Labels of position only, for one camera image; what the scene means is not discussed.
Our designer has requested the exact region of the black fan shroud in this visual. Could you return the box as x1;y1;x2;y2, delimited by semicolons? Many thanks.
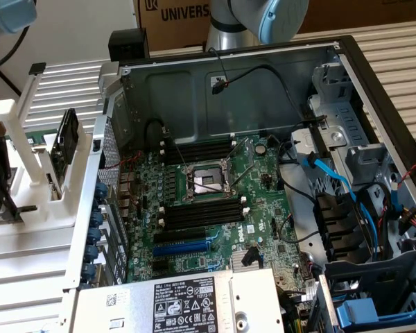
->
313;191;374;263

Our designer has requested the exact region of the green RAM stick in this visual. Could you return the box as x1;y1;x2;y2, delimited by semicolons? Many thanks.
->
6;130;58;147

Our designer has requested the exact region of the silver power supply with labels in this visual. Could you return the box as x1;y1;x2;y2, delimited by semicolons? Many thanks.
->
68;267;286;333

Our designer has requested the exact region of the thin metal locking lever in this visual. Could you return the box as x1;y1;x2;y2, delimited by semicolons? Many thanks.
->
161;128;195;181
225;137;258;187

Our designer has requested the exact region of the black graphics card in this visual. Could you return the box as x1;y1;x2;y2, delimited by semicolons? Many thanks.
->
50;108;80;175

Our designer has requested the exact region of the plain brown cardboard box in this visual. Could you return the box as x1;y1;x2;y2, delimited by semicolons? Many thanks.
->
297;0;416;35

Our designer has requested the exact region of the CPU socket metal frame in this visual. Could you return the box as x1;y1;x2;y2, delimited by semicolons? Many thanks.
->
182;157;239;204

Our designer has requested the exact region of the silver chipset heatsink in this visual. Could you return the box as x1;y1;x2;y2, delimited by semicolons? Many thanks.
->
232;247;265;268

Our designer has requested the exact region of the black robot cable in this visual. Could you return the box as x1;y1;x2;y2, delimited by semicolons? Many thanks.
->
0;25;31;74

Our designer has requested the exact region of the black wire with plug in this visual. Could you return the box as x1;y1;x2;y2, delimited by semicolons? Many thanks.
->
207;46;325;123

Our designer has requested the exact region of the blue flat SATA wire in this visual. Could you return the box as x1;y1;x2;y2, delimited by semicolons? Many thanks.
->
303;151;381;258

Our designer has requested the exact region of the short black expansion slot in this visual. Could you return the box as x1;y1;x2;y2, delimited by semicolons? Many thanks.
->
151;259;171;273

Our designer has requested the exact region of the blue plastic drive latch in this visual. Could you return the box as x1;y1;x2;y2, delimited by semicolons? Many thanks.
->
335;297;416;332

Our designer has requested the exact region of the small black box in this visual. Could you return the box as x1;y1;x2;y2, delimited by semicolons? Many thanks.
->
108;28;150;60

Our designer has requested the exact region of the blue expansion slot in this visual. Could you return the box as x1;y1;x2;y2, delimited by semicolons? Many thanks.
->
152;241;209;258

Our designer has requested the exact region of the thin red wire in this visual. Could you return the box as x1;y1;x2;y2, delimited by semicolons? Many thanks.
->
99;151;142;171

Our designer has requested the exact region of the open black PC case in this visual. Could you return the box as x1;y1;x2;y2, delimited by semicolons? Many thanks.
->
62;33;416;333

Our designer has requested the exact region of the green Dell motherboard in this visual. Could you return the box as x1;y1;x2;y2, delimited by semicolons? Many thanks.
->
116;134;309;296

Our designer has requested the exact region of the white parts rack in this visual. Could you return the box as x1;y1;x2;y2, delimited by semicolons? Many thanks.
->
0;62;95;230

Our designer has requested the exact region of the red black twisted wire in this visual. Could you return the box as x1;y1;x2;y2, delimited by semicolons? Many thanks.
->
397;156;416;182

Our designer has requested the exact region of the grey metal disk bay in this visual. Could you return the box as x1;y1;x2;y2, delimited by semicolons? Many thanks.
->
310;61;370;148

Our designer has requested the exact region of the black RAM slot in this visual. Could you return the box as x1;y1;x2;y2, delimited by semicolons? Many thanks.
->
158;213;249;232
161;142;237;155
161;137;237;149
158;203;249;221
161;147;237;160
161;152;237;165
158;196;249;216
158;207;249;227

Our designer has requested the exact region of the cardboard box with Universal print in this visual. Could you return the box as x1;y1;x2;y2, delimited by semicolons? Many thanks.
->
132;0;214;53

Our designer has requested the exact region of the long black expansion slot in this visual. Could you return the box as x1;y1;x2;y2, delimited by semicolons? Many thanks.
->
153;228;208;244

